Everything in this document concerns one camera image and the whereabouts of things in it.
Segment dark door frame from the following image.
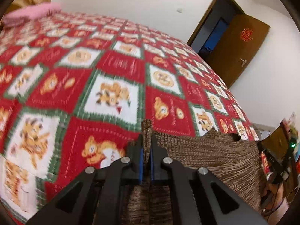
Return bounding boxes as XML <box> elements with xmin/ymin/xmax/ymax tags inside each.
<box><xmin>187</xmin><ymin>0</ymin><xmax>245</xmax><ymax>58</ymax></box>

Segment brown wooden door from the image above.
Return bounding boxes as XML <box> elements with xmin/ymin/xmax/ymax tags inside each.
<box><xmin>206</xmin><ymin>14</ymin><xmax>270</xmax><ymax>87</ymax></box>

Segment brown wooden dresser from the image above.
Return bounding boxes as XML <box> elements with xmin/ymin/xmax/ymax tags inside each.
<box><xmin>257</xmin><ymin>113</ymin><xmax>299</xmax><ymax>193</ymax></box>

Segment metal door handle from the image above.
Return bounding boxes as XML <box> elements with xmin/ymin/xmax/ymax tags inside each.
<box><xmin>241</xmin><ymin>58</ymin><xmax>247</xmax><ymax>67</ymax></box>

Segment brown knitted sweater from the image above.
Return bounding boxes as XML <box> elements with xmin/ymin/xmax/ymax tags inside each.
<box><xmin>115</xmin><ymin>120</ymin><xmax>263</xmax><ymax>224</ymax></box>

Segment red double happiness decoration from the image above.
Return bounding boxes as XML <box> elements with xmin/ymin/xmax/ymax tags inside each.
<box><xmin>240</xmin><ymin>27</ymin><xmax>253</xmax><ymax>42</ymax></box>

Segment red patchwork bear bedspread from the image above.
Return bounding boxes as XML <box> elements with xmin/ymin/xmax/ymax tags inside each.
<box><xmin>1</xmin><ymin>13</ymin><xmax>258</xmax><ymax>224</ymax></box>

